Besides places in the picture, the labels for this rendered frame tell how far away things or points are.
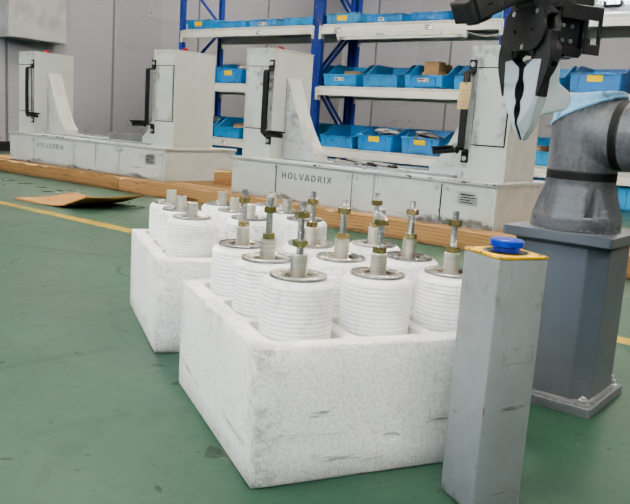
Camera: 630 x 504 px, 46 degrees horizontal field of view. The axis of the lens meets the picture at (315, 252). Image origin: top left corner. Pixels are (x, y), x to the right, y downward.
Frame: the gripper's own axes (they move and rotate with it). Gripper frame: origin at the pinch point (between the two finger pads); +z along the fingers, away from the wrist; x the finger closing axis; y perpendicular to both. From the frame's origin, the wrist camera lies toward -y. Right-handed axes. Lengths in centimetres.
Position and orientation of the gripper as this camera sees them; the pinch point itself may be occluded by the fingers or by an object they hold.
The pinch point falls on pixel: (518, 128)
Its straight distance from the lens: 89.4
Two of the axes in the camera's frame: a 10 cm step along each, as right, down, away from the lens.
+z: -0.7, 9.8, 1.7
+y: 9.2, 0.0, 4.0
